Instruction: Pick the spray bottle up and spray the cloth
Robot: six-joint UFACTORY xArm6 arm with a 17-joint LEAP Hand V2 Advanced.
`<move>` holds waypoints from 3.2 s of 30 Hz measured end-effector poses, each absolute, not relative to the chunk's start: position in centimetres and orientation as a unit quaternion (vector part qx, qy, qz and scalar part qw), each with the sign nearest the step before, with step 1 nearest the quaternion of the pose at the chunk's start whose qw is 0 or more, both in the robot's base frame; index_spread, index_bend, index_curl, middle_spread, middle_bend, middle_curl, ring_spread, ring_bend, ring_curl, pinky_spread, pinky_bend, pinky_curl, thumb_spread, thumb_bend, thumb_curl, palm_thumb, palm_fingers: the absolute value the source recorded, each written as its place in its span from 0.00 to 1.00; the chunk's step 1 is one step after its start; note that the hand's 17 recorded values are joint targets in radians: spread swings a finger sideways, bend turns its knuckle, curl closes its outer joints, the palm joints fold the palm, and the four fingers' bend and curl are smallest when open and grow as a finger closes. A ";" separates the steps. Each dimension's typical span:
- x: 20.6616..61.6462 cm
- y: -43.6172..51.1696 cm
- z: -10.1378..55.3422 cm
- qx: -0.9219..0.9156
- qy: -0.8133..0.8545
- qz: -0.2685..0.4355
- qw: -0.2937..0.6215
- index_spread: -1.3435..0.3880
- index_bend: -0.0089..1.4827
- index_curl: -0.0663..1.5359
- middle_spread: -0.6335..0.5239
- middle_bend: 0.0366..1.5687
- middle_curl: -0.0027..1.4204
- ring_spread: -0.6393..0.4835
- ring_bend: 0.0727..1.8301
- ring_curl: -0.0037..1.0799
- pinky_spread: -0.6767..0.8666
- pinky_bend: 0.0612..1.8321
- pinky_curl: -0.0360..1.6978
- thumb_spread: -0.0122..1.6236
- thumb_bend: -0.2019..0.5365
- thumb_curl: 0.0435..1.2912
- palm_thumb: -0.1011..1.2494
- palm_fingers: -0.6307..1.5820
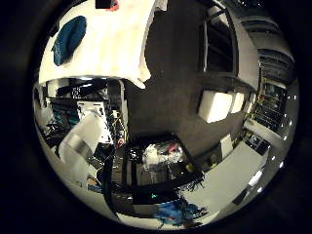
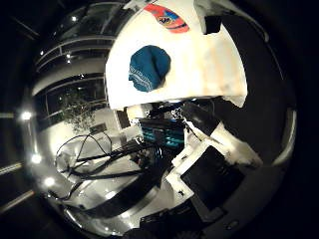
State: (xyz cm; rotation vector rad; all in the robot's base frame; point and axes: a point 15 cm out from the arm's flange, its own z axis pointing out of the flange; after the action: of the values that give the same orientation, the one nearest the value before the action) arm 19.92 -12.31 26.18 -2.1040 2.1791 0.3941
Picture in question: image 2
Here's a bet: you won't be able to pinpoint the thin black cable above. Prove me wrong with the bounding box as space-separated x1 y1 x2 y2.
54 130 114 174

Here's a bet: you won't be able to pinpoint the green potted plant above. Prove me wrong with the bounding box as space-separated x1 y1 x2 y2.
61 94 98 133

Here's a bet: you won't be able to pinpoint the thick black cable bundle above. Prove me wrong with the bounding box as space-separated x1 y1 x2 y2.
69 140 160 182

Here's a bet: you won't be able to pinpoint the spray bottle with red label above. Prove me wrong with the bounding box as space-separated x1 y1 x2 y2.
143 3 190 35

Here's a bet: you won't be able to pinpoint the black device with teal lights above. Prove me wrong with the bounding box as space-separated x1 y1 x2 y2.
139 118 185 149

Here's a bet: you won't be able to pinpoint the blue cloth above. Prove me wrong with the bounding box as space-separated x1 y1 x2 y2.
128 45 172 94

